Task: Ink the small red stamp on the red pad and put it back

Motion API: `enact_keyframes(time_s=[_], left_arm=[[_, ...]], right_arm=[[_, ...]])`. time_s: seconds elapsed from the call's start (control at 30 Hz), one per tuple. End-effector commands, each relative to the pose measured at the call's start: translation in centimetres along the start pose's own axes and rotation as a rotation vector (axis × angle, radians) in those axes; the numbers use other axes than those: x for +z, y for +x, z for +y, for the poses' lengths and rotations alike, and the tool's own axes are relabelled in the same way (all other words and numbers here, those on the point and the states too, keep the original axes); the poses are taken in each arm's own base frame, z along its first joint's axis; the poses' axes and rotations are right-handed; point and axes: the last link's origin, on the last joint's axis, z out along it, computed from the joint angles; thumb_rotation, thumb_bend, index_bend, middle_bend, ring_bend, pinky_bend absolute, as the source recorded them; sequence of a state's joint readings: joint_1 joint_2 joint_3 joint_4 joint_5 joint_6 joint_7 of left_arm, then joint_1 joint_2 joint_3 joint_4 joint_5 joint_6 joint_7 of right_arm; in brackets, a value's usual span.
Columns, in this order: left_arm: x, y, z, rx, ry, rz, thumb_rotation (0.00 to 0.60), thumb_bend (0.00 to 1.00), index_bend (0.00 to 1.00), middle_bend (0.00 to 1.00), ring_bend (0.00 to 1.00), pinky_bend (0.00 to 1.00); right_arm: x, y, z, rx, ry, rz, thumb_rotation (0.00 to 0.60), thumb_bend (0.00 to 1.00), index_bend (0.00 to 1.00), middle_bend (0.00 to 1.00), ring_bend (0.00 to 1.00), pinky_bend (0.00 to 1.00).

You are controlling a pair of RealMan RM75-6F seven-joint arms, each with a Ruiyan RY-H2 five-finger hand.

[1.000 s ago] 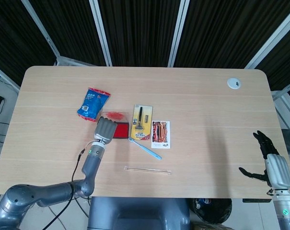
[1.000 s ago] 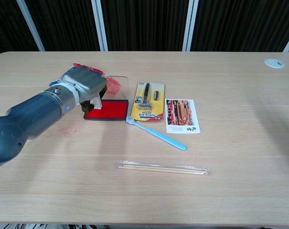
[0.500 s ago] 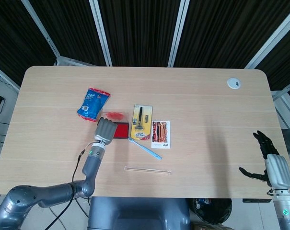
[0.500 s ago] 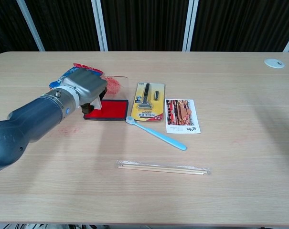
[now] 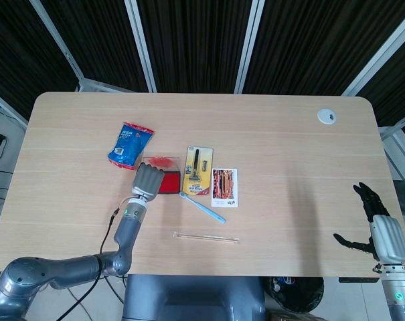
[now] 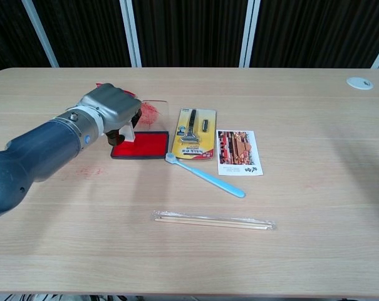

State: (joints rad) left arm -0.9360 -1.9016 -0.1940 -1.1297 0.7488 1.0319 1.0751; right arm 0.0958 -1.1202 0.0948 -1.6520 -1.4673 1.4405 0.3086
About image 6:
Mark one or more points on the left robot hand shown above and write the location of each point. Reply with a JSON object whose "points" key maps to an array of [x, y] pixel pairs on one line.
{"points": [[114, 103]]}

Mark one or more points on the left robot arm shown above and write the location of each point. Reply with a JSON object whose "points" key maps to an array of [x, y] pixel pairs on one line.
{"points": [[35, 153]]}

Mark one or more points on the red ink pad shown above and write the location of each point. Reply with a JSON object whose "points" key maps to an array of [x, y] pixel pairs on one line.
{"points": [[145, 145]]}

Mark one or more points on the razor in yellow blister pack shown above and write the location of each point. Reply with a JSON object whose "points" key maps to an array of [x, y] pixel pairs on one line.
{"points": [[194, 138]]}

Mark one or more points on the light blue toothbrush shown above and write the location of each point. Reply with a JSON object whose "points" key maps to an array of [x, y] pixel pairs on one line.
{"points": [[208, 177]]}

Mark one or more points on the photo postcard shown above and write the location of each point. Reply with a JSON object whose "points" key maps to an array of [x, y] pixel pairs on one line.
{"points": [[239, 150]]}

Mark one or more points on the wrapped wooden chopsticks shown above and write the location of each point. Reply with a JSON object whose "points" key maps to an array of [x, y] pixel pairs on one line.
{"points": [[214, 221]]}

